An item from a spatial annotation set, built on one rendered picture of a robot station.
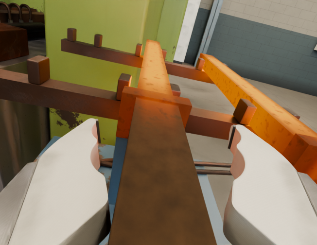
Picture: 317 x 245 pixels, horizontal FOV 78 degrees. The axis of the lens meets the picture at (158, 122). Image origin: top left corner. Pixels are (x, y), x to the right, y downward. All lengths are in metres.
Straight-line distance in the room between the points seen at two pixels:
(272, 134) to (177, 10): 0.85
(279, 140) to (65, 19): 0.55
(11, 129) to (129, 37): 0.38
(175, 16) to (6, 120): 0.74
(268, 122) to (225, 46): 6.27
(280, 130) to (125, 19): 0.46
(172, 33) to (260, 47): 5.78
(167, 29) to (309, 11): 6.22
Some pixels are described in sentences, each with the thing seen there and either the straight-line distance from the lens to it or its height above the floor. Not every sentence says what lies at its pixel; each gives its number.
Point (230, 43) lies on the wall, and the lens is 6.46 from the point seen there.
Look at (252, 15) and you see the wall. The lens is 6.54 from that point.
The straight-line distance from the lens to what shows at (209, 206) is 0.47.
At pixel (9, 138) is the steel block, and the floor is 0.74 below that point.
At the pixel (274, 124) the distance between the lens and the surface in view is 0.18.
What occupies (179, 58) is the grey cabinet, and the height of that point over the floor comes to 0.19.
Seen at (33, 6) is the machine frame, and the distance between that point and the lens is 1.06.
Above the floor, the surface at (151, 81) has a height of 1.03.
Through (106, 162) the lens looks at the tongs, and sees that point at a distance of 0.47.
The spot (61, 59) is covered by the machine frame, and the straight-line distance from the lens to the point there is 0.63.
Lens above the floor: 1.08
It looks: 28 degrees down
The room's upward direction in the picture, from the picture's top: 14 degrees clockwise
